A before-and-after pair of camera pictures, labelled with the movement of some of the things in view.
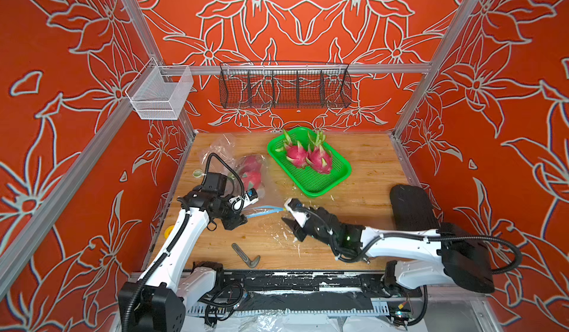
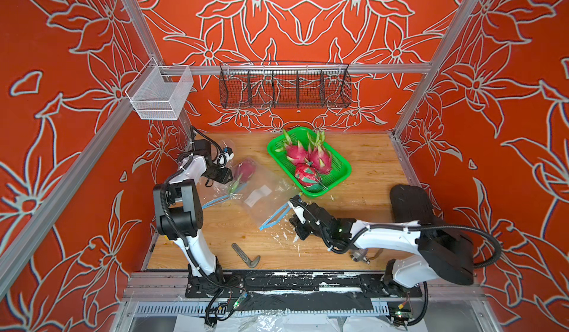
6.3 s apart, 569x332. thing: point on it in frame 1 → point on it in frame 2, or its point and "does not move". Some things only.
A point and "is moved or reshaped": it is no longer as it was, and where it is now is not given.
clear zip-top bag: (253, 169) is moved or reshaped
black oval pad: (412, 208) does not move
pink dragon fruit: (296, 154) does not move
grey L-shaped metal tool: (251, 264) does not move
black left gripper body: (230, 218) → (216, 173)
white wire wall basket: (159, 92) does not move
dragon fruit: (252, 170) → (307, 175)
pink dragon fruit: (318, 158) does not move
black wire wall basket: (284, 85) does not move
